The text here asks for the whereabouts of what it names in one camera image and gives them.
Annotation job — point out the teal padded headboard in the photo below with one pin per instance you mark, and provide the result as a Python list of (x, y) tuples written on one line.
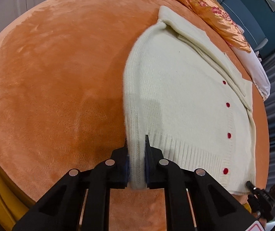
[(248, 9)]

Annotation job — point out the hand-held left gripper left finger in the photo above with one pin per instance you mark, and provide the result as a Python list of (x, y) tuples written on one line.
[(127, 170)]

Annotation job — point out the white pillow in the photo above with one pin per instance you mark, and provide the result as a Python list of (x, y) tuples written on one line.
[(255, 67)]

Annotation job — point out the orange floral satin pillow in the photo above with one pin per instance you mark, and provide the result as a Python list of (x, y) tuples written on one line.
[(214, 12)]

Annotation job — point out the cream knit cardigan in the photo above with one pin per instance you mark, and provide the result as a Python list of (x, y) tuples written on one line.
[(176, 89)]

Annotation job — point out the orange plush blanket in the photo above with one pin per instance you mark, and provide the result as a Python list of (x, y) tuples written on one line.
[(55, 77)]

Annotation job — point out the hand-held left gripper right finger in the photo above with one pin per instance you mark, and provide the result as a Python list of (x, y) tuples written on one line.
[(147, 170)]

